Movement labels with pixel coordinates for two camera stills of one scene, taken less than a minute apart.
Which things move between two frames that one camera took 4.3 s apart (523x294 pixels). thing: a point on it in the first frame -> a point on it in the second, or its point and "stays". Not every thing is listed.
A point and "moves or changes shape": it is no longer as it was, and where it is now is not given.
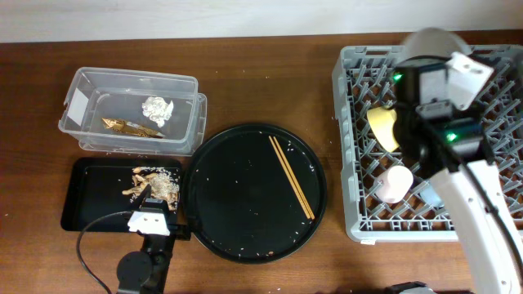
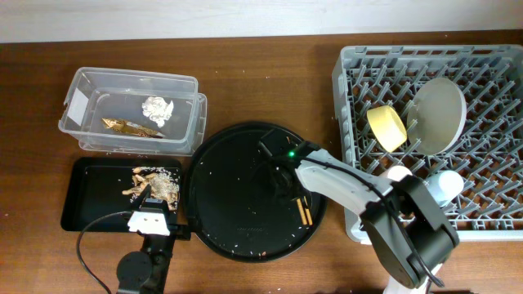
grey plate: (432, 42) moves or changes shape
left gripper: (145, 195) stays
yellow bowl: (382, 121) stays
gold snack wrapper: (129, 126) stays
